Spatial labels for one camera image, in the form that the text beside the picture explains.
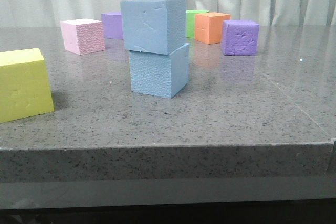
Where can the orange foam block smooth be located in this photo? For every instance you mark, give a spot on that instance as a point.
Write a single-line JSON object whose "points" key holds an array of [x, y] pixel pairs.
{"points": [[208, 27]]}

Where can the pink foam block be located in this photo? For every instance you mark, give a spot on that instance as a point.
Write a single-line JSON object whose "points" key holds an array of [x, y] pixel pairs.
{"points": [[83, 36]]}

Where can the yellow foam block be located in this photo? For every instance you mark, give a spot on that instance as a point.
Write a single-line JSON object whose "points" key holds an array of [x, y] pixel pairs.
{"points": [[25, 88]]}

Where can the light blue foam block textured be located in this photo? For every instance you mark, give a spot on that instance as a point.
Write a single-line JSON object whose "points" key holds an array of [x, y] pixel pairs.
{"points": [[159, 75]]}

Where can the purple foam block rear left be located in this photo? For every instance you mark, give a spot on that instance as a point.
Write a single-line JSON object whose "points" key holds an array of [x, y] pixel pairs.
{"points": [[112, 25]]}

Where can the green foam block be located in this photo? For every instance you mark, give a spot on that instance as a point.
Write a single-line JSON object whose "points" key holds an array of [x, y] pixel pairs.
{"points": [[190, 21]]}

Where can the purple foam block dented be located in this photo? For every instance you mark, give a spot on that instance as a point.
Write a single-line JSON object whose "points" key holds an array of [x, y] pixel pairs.
{"points": [[239, 37]]}

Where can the blue foam block smooth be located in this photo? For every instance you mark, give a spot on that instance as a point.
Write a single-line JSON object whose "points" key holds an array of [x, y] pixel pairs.
{"points": [[155, 26]]}

